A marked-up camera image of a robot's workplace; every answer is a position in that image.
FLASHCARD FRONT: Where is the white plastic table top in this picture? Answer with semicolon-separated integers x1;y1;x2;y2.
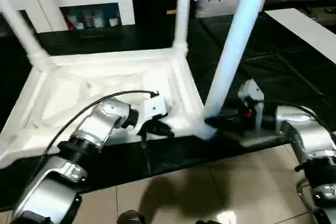
0;47;218;170

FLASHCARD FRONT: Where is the white plastic table leg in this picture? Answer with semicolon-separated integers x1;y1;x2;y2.
0;0;52;70
202;0;274;130
172;0;194;56

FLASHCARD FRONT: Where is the white plastic upturned table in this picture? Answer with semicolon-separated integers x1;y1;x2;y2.
0;11;336;190

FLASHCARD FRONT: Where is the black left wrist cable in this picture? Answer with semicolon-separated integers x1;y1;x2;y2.
26;90;160;183

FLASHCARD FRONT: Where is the silver metal floor frame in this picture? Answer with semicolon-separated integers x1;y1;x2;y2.
296;179;336;224

